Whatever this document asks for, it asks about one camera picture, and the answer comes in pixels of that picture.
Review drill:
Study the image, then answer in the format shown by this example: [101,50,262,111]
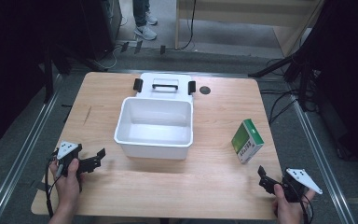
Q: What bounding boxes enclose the white plastic storage box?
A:
[113,96,195,161]

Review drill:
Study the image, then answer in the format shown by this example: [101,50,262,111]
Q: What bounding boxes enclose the metal floor rail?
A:
[0,74,63,224]
[290,92,357,224]

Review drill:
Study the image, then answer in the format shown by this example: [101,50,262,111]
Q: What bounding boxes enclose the white floor cable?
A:
[99,43,125,71]

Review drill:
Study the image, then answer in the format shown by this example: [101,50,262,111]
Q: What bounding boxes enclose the black cabinet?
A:
[79,0,123,62]

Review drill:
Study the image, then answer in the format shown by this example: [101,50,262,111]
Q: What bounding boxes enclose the black metal stand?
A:
[42,43,73,105]

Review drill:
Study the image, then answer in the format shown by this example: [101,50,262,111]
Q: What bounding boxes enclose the white box lid black latches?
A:
[132,72,197,104]

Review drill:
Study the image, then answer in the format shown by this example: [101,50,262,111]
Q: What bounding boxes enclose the person's left hand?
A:
[48,158,82,211]

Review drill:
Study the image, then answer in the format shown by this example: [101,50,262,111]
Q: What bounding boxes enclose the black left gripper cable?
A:
[44,148,61,219]

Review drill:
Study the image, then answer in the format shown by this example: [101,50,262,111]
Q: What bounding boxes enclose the black floor cables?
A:
[259,88,302,126]

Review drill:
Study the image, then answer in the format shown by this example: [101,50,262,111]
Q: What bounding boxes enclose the black tripod stand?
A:
[247,50,316,112]

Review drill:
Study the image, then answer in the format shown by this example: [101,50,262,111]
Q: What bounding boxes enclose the green and white medicine box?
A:
[230,118,266,165]

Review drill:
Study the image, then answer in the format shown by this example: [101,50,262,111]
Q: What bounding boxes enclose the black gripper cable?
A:
[44,148,61,219]
[287,182,315,224]

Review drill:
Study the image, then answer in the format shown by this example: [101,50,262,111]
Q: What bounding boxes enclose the person's right hand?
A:
[272,183,317,224]

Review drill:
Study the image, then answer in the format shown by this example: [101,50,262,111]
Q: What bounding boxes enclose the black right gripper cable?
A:
[287,182,315,224]

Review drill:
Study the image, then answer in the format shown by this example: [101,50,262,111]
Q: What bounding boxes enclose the light wooden platform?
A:
[174,0,325,58]

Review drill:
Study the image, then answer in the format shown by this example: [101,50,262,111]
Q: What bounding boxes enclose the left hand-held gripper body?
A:
[53,140,90,179]

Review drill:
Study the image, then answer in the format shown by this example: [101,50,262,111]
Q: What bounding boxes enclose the black curtain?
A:
[301,0,358,172]
[0,0,85,154]

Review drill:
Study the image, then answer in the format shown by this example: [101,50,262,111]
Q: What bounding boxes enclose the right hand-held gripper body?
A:
[280,167,324,203]

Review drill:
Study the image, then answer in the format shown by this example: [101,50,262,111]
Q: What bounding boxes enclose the black hanging cable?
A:
[175,0,198,51]

